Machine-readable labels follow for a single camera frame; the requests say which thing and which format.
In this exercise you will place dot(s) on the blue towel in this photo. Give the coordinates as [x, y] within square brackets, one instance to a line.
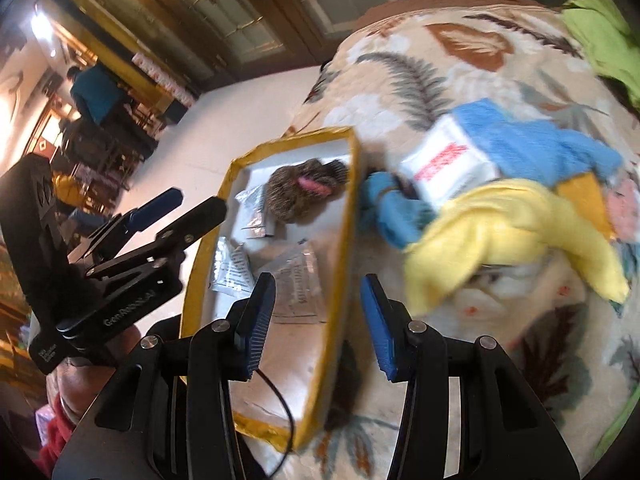
[520, 140]

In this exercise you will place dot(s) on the yellow cardboard box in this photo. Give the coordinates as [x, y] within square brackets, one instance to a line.
[297, 365]

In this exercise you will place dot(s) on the yellow cloth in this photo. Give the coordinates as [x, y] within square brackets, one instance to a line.
[500, 220]

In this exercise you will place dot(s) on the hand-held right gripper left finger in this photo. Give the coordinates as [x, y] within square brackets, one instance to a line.
[260, 322]

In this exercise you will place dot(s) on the dark wooden chair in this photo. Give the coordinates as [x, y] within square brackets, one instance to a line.
[105, 142]

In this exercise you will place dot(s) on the green cloth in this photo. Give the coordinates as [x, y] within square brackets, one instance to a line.
[605, 45]

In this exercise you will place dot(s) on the person's left hand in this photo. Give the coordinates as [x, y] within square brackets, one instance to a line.
[75, 390]

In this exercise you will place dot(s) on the green bed sheet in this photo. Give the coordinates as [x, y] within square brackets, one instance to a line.
[617, 430]

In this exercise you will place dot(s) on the brown knitted hat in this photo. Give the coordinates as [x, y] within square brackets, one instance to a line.
[295, 200]

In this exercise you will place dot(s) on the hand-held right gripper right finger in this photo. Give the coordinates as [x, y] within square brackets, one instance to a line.
[377, 327]

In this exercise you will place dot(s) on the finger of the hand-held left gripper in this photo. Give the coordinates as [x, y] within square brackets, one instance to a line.
[160, 201]
[200, 217]

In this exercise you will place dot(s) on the white packet red print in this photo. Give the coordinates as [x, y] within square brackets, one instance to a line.
[450, 160]

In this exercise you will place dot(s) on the leaf print blanket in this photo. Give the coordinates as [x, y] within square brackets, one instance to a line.
[450, 60]

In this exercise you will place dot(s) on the stack of red white cartons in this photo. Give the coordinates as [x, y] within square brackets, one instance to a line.
[165, 77]

